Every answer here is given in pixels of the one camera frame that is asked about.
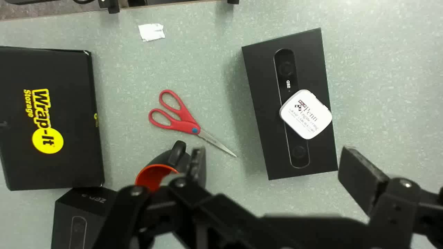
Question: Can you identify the white square device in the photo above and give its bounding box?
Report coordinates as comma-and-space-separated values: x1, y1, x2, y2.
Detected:
278, 88, 334, 141

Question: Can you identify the small black box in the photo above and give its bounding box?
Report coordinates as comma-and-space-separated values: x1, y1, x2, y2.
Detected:
50, 185, 119, 249

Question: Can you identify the red and black mug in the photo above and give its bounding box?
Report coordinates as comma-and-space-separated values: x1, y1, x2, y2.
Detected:
134, 153, 186, 193

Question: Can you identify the red scissors handle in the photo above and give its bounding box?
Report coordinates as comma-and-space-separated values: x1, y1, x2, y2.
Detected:
147, 88, 240, 159

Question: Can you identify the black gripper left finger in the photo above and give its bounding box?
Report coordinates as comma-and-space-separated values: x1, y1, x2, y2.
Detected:
94, 146, 254, 249

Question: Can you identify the black Wrap-It box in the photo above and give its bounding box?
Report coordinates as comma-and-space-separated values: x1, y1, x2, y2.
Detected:
0, 44, 107, 192

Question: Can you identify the large black stereo camera box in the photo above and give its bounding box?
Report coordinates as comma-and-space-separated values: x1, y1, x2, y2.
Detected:
241, 26, 339, 181

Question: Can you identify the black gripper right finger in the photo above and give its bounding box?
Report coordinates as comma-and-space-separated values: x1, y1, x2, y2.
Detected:
338, 145, 443, 249

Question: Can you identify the small white tape piece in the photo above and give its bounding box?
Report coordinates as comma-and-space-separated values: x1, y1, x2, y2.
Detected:
137, 22, 166, 44

